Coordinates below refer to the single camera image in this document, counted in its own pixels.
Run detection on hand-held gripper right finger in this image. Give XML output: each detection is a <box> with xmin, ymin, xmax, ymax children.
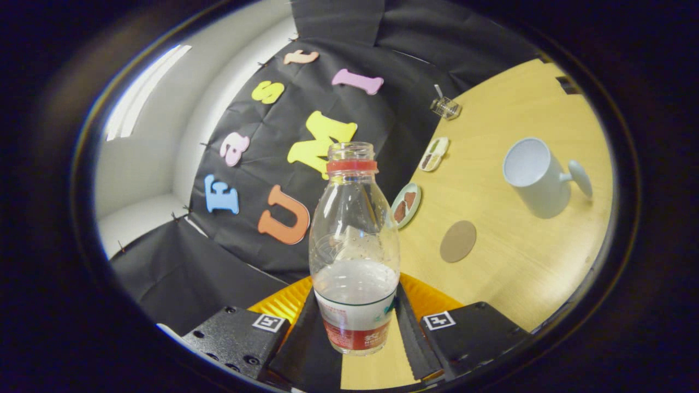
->
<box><xmin>394</xmin><ymin>273</ymin><xmax>533</xmax><ymax>382</ymax></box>

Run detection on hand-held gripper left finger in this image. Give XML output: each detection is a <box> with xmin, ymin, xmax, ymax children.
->
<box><xmin>183</xmin><ymin>276</ymin><xmax>343</xmax><ymax>391</ymax></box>

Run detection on brown round coaster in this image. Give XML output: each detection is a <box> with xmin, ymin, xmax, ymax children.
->
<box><xmin>440</xmin><ymin>220</ymin><xmax>477</xmax><ymax>264</ymax></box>

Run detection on clear plastic bottle red label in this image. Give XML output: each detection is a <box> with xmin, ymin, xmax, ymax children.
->
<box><xmin>309</xmin><ymin>142</ymin><xmax>401</xmax><ymax>356</ymax></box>

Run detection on white cup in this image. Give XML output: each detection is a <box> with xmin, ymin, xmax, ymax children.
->
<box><xmin>502</xmin><ymin>137</ymin><xmax>593</xmax><ymax>219</ymax></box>

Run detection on pale green round plate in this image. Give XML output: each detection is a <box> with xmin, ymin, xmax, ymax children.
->
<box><xmin>391</xmin><ymin>182</ymin><xmax>422</xmax><ymax>229</ymax></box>

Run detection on wooden table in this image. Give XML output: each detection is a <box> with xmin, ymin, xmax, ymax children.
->
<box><xmin>340</xmin><ymin>58</ymin><xmax>613</xmax><ymax>390</ymax></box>

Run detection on white oblong dish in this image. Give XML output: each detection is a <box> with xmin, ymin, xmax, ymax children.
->
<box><xmin>419</xmin><ymin>136</ymin><xmax>450</xmax><ymax>172</ymax></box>

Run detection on large ceiling light panel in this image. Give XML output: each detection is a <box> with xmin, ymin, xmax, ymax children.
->
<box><xmin>105</xmin><ymin>44</ymin><xmax>193</xmax><ymax>141</ymax></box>

